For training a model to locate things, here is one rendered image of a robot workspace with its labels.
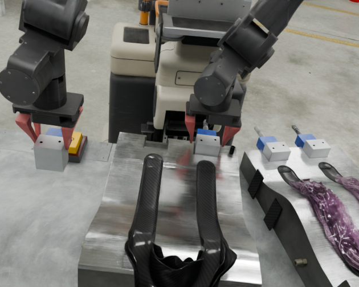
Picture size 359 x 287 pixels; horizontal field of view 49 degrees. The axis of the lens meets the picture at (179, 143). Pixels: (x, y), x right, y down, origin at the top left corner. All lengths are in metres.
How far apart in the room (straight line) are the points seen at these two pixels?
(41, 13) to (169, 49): 0.70
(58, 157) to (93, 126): 1.68
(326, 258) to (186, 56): 0.72
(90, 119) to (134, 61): 1.05
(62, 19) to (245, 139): 2.00
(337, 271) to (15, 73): 0.59
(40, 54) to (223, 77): 0.28
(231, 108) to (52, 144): 0.35
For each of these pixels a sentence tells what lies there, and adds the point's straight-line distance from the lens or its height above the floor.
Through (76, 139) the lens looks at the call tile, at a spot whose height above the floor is 0.84.
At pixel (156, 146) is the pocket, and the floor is 0.87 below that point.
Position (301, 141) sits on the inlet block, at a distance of 1.02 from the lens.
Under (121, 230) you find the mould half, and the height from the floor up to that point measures 0.93.
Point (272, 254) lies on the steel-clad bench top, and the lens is 0.81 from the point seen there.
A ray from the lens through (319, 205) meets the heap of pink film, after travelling 0.79.
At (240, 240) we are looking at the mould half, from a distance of 0.65.
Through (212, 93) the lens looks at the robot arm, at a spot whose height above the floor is 1.08.
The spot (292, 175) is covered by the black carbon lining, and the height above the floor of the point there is 0.85.
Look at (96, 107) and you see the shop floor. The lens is 2.57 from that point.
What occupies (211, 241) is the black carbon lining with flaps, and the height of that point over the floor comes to 0.92.
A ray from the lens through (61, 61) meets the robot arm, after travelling 0.64.
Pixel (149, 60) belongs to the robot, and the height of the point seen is 0.77.
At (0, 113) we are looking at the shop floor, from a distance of 2.57.
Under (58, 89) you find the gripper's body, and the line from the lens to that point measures 0.65.
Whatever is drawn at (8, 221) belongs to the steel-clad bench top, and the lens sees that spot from 0.83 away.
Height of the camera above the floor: 1.41
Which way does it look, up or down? 37 degrees down
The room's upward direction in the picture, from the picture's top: 9 degrees clockwise
